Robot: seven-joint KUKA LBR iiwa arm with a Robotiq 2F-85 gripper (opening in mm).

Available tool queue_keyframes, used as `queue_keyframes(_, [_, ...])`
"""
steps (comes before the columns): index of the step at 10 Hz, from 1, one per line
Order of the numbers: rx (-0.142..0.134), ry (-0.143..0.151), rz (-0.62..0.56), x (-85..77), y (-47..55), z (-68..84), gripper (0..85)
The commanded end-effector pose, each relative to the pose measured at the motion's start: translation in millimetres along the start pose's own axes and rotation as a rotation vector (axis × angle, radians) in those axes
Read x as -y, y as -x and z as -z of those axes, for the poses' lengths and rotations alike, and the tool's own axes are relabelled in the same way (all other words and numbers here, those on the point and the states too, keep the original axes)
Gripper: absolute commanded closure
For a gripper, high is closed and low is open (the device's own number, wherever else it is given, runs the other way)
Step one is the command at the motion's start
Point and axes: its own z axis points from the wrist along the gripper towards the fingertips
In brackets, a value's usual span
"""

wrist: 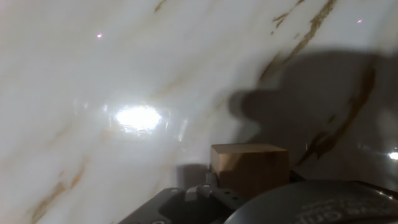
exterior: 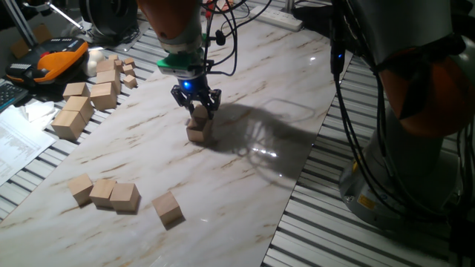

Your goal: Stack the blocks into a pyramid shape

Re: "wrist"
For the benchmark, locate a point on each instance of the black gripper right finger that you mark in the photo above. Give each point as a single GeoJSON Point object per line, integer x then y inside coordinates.
{"type": "Point", "coordinates": [295, 176]}

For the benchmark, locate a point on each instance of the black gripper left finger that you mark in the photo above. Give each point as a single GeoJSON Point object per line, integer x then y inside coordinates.
{"type": "Point", "coordinates": [217, 194]}

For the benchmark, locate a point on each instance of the white marble pattern board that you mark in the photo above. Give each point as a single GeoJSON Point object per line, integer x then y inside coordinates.
{"type": "Point", "coordinates": [93, 77]}

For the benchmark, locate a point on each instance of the medium wooden cube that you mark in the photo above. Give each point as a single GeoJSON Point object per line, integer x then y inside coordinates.
{"type": "Point", "coordinates": [250, 171]}

